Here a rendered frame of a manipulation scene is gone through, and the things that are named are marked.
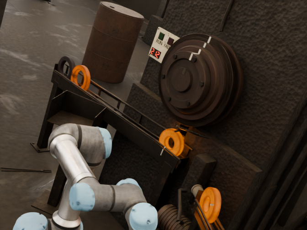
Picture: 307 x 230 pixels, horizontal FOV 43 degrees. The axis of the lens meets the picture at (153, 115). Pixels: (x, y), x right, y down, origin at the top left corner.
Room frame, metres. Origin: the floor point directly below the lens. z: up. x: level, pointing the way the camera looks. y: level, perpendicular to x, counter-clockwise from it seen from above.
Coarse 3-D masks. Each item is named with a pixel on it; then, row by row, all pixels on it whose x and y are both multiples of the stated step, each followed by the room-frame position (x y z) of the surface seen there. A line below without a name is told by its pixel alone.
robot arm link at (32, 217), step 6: (24, 216) 1.20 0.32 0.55; (30, 216) 1.21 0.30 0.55; (36, 216) 1.22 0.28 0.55; (42, 216) 1.23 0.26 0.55; (18, 222) 1.17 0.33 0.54; (24, 222) 1.17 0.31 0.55; (30, 222) 1.18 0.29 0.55; (36, 222) 1.19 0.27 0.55; (42, 222) 1.20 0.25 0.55; (48, 222) 1.23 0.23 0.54; (18, 228) 1.14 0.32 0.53; (24, 228) 1.15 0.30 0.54; (30, 228) 1.15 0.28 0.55; (36, 228) 1.16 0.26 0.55; (42, 228) 1.17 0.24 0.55; (48, 228) 1.20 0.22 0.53
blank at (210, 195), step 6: (204, 192) 1.57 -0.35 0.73; (210, 192) 1.53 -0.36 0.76; (216, 192) 1.51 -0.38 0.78; (204, 198) 1.55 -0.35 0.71; (210, 198) 1.50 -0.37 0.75; (216, 198) 1.48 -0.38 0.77; (204, 204) 1.54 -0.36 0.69; (210, 204) 1.48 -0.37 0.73; (216, 204) 1.46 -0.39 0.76; (204, 210) 1.51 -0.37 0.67; (210, 210) 1.46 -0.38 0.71; (216, 210) 1.45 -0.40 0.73; (210, 216) 1.44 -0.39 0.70; (216, 216) 1.44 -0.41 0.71; (210, 222) 1.46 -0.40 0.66
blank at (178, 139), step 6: (162, 132) 1.96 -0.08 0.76; (168, 132) 1.94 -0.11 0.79; (174, 132) 1.92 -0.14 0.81; (162, 138) 1.95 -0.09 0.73; (168, 138) 1.95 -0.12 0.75; (174, 138) 1.91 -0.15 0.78; (180, 138) 1.89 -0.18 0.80; (168, 144) 1.95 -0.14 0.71; (174, 144) 1.90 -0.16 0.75; (180, 144) 1.88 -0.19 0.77; (174, 150) 1.89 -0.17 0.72; (180, 150) 1.88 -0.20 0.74
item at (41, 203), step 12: (60, 96) 2.05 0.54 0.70; (72, 96) 2.13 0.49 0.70; (60, 108) 2.11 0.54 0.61; (72, 108) 2.13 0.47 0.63; (84, 108) 2.12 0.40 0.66; (96, 108) 2.12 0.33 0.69; (48, 120) 1.94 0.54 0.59; (60, 120) 1.98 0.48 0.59; (72, 120) 2.03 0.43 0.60; (84, 120) 2.08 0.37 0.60; (96, 120) 1.97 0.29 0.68; (60, 168) 1.99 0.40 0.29; (60, 180) 1.99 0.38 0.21; (48, 192) 2.11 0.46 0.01; (60, 192) 2.00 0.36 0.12; (36, 204) 1.95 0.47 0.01; (48, 204) 1.99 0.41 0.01
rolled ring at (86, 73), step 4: (76, 68) 2.51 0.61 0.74; (80, 68) 2.48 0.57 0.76; (84, 68) 2.46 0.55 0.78; (72, 72) 2.53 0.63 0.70; (76, 72) 2.52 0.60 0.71; (84, 72) 2.45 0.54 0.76; (88, 72) 2.46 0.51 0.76; (72, 76) 2.52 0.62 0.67; (76, 76) 2.54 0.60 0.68; (84, 76) 2.45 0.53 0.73; (88, 76) 2.44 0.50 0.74; (72, 80) 2.52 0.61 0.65; (76, 80) 2.53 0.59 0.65; (84, 80) 2.44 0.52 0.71; (88, 80) 2.43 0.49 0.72; (84, 84) 2.43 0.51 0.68; (88, 84) 2.44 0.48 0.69; (84, 88) 2.43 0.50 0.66
